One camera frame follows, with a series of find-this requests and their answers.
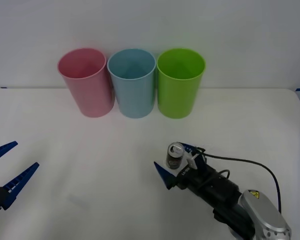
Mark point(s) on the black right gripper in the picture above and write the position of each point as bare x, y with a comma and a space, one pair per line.
197, 182

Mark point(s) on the dark drink can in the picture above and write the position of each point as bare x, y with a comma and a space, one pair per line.
174, 160

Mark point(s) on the green plastic bin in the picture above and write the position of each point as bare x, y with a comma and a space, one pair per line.
177, 97

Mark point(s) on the pale blue plastic bin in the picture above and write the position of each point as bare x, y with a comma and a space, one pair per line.
136, 97

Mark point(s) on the pink plastic bin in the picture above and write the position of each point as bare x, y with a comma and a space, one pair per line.
90, 95

